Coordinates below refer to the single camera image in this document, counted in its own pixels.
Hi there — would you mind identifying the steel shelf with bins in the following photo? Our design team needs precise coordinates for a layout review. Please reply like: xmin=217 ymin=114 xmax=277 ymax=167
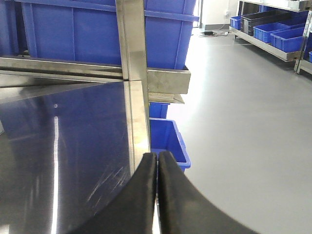
xmin=230 ymin=0 xmax=312 ymax=74

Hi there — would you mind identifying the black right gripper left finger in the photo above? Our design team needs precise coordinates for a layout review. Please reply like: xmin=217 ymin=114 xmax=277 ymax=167
xmin=70 ymin=153 xmax=157 ymax=234

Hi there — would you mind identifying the large blue bin right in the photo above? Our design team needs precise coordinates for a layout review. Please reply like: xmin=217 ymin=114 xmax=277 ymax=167
xmin=20 ymin=0 xmax=198 ymax=70

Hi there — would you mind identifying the blue bin on floor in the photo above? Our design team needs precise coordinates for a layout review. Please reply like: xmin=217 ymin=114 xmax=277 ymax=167
xmin=149 ymin=102 xmax=191 ymax=171

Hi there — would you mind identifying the stainless steel rack frame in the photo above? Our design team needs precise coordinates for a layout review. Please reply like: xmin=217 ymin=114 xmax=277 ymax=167
xmin=0 ymin=0 xmax=192 ymax=156

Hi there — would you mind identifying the black tray on shelf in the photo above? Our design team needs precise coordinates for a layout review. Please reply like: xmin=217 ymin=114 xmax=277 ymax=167
xmin=240 ymin=10 xmax=292 ymax=36

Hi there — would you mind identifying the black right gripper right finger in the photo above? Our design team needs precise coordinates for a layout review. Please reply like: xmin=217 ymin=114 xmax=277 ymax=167
xmin=158 ymin=151 xmax=255 ymax=234

